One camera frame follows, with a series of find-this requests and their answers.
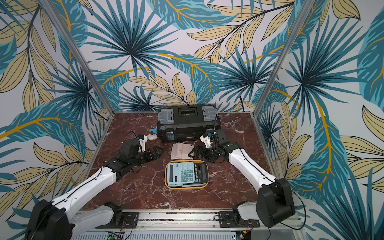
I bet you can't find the white pipe fitting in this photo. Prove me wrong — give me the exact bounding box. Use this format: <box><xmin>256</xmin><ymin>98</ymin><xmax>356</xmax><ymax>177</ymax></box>
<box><xmin>147</xmin><ymin>134</ymin><xmax>158</xmax><ymax>141</ymax></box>

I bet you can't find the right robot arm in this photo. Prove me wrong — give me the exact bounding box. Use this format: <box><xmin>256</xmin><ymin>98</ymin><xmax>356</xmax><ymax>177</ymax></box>
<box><xmin>188</xmin><ymin>129</ymin><xmax>296</xmax><ymax>228</ymax></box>

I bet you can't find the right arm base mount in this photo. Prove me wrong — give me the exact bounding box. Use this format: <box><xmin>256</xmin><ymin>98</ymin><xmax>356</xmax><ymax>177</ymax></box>
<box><xmin>214</xmin><ymin>206</ymin><xmax>260</xmax><ymax>229</ymax></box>

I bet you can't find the light blue calculator face down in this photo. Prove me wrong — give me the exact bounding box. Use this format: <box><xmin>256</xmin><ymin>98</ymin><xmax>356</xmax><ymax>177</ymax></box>
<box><xmin>166</xmin><ymin>161</ymin><xmax>196</xmax><ymax>188</ymax></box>

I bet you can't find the black plastic toolbox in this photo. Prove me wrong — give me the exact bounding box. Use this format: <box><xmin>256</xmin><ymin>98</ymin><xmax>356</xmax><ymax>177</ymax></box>
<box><xmin>157</xmin><ymin>105</ymin><xmax>221</xmax><ymax>143</ymax></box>

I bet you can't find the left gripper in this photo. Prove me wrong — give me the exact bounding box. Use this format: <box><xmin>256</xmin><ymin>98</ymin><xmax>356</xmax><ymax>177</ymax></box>
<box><xmin>130</xmin><ymin>144</ymin><xmax>165</xmax><ymax>167</ymax></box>

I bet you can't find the black calculator face down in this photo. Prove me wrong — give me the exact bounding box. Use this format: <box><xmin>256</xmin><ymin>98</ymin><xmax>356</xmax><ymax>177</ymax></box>
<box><xmin>194</xmin><ymin>162</ymin><xmax>209</xmax><ymax>185</ymax></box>

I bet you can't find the right aluminium frame post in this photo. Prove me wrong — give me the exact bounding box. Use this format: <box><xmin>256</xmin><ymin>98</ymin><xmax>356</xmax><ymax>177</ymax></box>
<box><xmin>253</xmin><ymin>0</ymin><xmax>315</xmax><ymax>118</ymax></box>

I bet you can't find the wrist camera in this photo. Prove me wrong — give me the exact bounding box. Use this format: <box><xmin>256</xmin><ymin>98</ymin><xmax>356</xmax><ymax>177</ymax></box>
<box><xmin>137</xmin><ymin>134</ymin><xmax>148</xmax><ymax>153</ymax></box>
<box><xmin>200</xmin><ymin>135</ymin><xmax>213</xmax><ymax>149</ymax></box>

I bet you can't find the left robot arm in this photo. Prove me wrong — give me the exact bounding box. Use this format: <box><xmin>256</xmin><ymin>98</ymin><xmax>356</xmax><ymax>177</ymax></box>
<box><xmin>25</xmin><ymin>139</ymin><xmax>164</xmax><ymax>240</ymax></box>

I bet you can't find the aluminium frame post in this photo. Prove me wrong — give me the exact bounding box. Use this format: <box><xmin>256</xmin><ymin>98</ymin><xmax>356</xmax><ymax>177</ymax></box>
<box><xmin>253</xmin><ymin>0</ymin><xmax>315</xmax><ymax>118</ymax></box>
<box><xmin>41</xmin><ymin>0</ymin><xmax>115</xmax><ymax>116</ymax></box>

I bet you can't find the left aluminium frame post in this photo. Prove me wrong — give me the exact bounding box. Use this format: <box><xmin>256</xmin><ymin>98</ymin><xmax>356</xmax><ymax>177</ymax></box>
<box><xmin>41</xmin><ymin>0</ymin><xmax>115</xmax><ymax>116</ymax></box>

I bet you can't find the yellow plastic tray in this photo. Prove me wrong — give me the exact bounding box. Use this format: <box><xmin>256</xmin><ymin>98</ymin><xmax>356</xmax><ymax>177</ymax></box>
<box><xmin>164</xmin><ymin>160</ymin><xmax>210</xmax><ymax>190</ymax></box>

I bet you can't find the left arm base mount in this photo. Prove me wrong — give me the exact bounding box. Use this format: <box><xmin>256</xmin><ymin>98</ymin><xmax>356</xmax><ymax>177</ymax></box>
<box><xmin>96</xmin><ymin>202</ymin><xmax>140</xmax><ymax>229</ymax></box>

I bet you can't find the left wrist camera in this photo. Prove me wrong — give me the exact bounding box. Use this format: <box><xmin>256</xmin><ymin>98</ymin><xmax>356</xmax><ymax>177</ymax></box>
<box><xmin>137</xmin><ymin>134</ymin><xmax>148</xmax><ymax>153</ymax></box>

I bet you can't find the pink calculator face down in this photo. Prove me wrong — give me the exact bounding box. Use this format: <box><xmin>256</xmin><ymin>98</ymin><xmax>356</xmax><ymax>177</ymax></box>
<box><xmin>171</xmin><ymin>143</ymin><xmax>194</xmax><ymax>160</ymax></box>

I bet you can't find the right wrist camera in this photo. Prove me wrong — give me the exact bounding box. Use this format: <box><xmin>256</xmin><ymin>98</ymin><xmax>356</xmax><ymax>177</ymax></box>
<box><xmin>200</xmin><ymin>135</ymin><xmax>213</xmax><ymax>149</ymax></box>

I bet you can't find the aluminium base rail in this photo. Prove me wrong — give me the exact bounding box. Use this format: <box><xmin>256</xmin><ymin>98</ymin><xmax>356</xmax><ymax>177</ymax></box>
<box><xmin>70</xmin><ymin>209</ymin><xmax>305</xmax><ymax>240</ymax></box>

